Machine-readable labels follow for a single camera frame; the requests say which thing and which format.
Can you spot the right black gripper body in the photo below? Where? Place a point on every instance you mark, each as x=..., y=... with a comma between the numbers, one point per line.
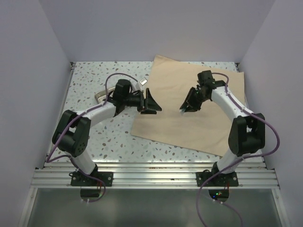
x=203, y=98

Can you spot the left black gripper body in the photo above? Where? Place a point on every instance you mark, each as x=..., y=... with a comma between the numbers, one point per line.
x=136, y=100

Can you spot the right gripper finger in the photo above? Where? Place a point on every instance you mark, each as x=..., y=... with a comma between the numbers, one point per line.
x=191, y=97
x=186, y=108

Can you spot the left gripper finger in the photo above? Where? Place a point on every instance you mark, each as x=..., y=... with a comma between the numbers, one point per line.
x=150, y=103
x=148, y=111

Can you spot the stainless steel tray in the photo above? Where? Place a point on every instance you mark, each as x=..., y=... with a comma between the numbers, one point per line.
x=101, y=95

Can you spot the beige cloth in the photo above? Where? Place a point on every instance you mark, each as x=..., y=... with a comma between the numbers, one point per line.
x=206, y=130

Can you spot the green white packet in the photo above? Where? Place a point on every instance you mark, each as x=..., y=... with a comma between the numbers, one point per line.
x=182, y=111

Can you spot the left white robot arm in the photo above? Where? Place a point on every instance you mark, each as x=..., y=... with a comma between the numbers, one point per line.
x=72, y=132

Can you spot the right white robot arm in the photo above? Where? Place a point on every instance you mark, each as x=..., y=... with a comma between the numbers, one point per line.
x=247, y=134

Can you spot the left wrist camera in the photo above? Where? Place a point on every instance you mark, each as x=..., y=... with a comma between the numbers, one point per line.
x=141, y=84

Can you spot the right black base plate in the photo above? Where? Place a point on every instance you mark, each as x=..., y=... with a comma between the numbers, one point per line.
x=222, y=180

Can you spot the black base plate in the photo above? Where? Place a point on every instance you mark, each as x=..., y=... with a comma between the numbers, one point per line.
x=222, y=180
x=99, y=178

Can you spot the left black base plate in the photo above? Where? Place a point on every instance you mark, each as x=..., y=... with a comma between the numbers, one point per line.
x=99, y=178

